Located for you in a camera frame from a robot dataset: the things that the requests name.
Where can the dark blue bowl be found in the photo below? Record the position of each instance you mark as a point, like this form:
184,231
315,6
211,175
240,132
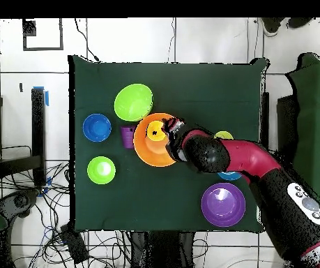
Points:
97,127

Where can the person's foot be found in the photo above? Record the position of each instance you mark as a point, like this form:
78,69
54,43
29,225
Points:
272,26
299,22

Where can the light blue bowl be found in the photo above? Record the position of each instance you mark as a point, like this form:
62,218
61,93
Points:
229,176

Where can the translucent yellow-green cup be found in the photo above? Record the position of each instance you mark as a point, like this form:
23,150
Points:
223,134

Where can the purple cup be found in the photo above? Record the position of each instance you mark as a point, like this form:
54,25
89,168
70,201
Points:
127,138

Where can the black power brick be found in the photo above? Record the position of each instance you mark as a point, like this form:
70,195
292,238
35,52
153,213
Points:
74,245

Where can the small green bowl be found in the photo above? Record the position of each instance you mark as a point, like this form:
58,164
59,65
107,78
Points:
101,170

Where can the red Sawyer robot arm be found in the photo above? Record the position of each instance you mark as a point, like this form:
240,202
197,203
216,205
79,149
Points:
249,159

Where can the black post with blue tape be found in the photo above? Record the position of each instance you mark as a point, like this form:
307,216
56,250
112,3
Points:
38,134

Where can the large green bowl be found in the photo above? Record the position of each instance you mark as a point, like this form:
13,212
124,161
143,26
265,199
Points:
133,102

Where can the yellow cup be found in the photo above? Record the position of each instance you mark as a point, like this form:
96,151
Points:
155,135

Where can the large orange bowl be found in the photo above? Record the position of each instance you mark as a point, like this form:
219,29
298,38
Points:
148,153

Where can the large purple bowl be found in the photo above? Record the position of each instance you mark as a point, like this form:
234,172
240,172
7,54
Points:
223,204

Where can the black wheeled base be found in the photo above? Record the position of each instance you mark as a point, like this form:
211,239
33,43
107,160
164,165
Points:
17,201

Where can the dark green table cloth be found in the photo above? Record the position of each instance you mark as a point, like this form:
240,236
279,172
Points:
204,89

